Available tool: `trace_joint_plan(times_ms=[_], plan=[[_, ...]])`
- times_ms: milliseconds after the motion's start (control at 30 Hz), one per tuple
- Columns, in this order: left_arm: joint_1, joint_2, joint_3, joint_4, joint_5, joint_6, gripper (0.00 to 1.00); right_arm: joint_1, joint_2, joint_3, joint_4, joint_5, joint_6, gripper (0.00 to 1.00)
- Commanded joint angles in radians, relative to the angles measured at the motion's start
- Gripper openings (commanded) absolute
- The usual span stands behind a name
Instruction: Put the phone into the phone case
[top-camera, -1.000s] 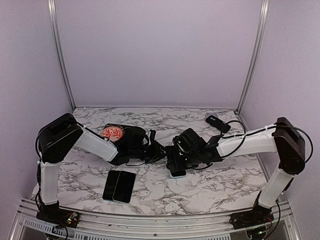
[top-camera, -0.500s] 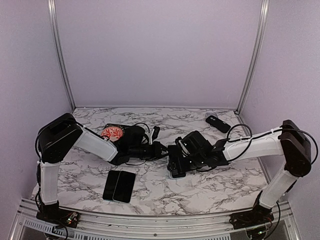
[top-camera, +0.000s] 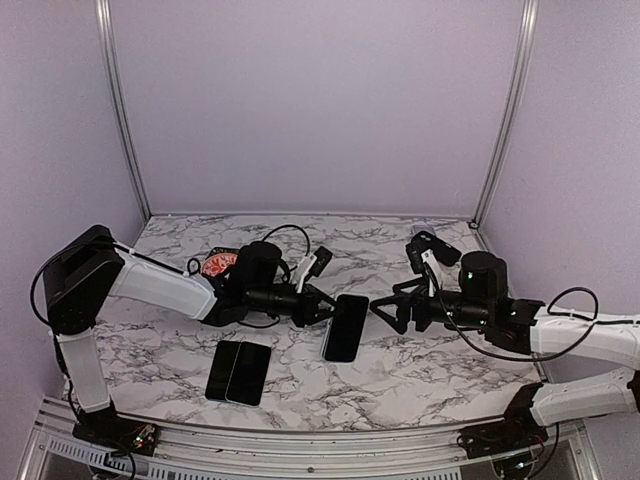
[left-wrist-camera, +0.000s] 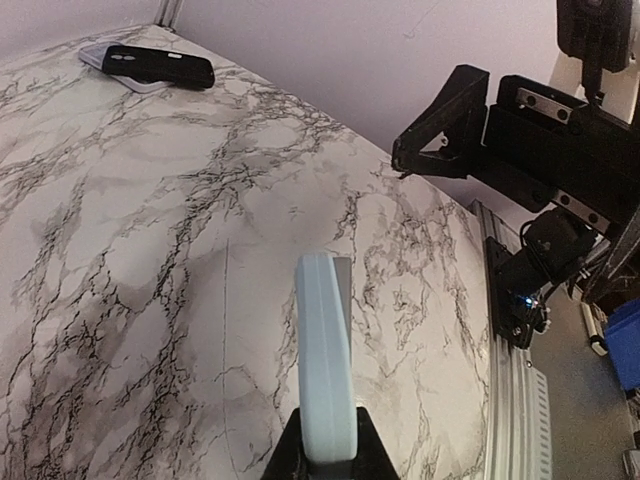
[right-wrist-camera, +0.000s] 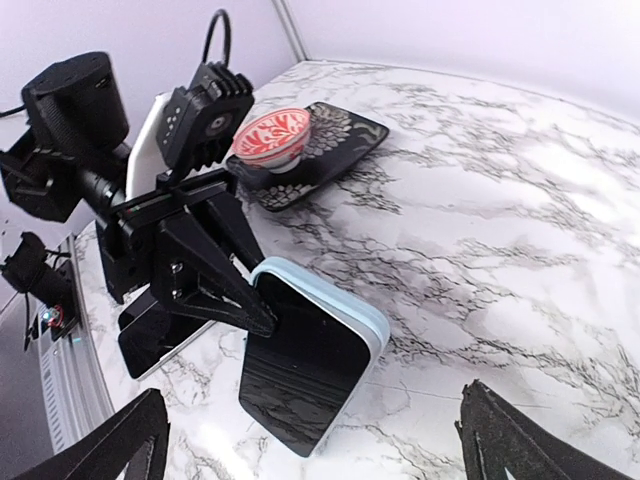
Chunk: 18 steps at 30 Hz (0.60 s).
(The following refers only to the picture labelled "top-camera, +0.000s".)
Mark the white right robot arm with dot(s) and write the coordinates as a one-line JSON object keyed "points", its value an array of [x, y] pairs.
{"points": [[560, 332]]}

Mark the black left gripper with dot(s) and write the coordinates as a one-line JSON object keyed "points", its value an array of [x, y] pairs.
{"points": [[308, 311]]}

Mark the black square floral plate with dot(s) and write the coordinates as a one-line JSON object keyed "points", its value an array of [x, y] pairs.
{"points": [[223, 249]]}

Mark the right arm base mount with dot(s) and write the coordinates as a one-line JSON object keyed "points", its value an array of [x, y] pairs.
{"points": [[516, 430]]}

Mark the grey phone case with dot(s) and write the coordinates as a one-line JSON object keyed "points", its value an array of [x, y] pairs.
{"points": [[418, 228]]}

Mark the black phone light-blue edge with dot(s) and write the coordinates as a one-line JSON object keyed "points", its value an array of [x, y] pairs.
{"points": [[346, 327]]}

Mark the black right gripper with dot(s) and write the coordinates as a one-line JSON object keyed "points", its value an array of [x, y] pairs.
{"points": [[403, 300]]}

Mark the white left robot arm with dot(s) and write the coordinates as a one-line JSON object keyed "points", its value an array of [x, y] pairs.
{"points": [[79, 278]]}

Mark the red white patterned bowl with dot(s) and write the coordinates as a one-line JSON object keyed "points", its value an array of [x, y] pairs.
{"points": [[217, 263]]}

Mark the front aluminium rail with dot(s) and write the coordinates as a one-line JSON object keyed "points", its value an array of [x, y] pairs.
{"points": [[187, 451]]}

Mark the light blue phone case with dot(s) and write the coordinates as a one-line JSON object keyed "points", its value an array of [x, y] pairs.
{"points": [[325, 340]]}

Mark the black phone case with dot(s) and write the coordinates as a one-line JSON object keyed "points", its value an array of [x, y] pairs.
{"points": [[443, 252]]}

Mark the right aluminium frame post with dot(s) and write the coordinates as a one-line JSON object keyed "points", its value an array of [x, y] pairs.
{"points": [[515, 94]]}

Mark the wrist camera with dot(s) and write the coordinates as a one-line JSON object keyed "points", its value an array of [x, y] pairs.
{"points": [[312, 265], [423, 262]]}

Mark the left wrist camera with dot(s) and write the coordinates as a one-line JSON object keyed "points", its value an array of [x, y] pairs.
{"points": [[312, 265]]}

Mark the aluminium frame post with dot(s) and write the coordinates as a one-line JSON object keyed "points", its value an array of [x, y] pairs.
{"points": [[110, 59], [515, 94]]}

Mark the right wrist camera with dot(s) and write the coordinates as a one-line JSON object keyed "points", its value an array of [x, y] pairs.
{"points": [[423, 262]]}

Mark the left aluminium frame post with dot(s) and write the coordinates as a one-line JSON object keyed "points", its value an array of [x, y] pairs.
{"points": [[110, 59]]}

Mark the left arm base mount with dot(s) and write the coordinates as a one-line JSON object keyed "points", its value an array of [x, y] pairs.
{"points": [[106, 427]]}

